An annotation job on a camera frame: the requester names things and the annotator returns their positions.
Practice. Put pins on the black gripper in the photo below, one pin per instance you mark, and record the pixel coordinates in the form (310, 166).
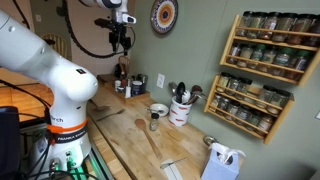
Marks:
(119, 31)

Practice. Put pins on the brown wooden spoon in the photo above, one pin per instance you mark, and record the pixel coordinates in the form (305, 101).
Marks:
(196, 89)

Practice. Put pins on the red lid spice jar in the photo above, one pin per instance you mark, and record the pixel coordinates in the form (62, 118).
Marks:
(124, 83)

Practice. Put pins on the pale blue paper carton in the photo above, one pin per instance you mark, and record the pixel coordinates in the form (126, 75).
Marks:
(218, 166)

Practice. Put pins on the long wooden spoon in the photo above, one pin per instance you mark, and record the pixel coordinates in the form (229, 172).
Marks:
(148, 136)

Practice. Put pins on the white light switch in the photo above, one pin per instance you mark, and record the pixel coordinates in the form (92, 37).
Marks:
(38, 18)

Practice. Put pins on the small wooden spreader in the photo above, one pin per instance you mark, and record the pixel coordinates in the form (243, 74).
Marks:
(174, 135)

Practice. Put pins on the black spice bottle lid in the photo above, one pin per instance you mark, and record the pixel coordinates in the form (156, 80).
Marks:
(154, 115)

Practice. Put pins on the metal fork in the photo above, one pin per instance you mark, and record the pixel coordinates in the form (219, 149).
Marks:
(173, 162)
(100, 107)

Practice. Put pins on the white wall outlet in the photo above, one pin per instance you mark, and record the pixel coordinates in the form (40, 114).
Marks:
(160, 81)

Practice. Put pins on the wooden chair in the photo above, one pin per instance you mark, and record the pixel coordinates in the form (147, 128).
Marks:
(58, 45)

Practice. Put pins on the white shaker bottle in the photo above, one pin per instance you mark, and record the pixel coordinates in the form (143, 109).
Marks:
(128, 92)

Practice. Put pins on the small glass spice bottle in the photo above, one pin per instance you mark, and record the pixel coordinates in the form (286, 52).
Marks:
(154, 122)

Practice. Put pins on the white utensil crock orange print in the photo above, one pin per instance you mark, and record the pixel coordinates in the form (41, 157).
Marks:
(179, 113)

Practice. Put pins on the wooden wall spice rack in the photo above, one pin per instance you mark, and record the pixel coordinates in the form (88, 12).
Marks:
(246, 96)
(266, 40)

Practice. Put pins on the small metal dish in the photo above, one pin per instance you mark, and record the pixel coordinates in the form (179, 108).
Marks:
(210, 140)

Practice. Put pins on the small white bowl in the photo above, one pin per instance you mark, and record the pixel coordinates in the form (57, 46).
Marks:
(160, 109)

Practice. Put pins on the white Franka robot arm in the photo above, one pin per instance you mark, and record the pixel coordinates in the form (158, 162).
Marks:
(33, 53)

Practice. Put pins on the black spatula utensil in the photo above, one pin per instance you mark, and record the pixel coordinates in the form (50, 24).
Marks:
(180, 90)

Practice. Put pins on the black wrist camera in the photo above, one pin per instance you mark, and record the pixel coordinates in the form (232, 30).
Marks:
(104, 23)

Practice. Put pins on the black monitor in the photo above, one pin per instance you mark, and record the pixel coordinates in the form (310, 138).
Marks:
(8, 143)

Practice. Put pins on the steel pepper mill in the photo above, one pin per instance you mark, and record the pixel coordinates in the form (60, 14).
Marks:
(144, 83)

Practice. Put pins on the glass spice jar green lid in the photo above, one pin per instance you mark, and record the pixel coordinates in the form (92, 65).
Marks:
(300, 65)
(257, 56)
(283, 61)

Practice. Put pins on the glass spice jar black lid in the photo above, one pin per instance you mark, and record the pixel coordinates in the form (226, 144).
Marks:
(233, 86)
(245, 23)
(233, 110)
(315, 31)
(224, 82)
(269, 59)
(285, 28)
(279, 101)
(267, 96)
(253, 119)
(257, 25)
(243, 114)
(270, 26)
(235, 53)
(301, 30)
(246, 56)
(215, 101)
(265, 124)
(223, 104)
(243, 88)

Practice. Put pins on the metal ladle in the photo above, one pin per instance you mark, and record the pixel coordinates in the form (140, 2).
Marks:
(172, 87)

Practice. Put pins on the colourful decorative wall plate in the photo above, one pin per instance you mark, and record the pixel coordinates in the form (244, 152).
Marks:
(164, 15)

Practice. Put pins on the wooden spice tray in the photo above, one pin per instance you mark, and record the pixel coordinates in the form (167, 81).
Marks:
(111, 87)

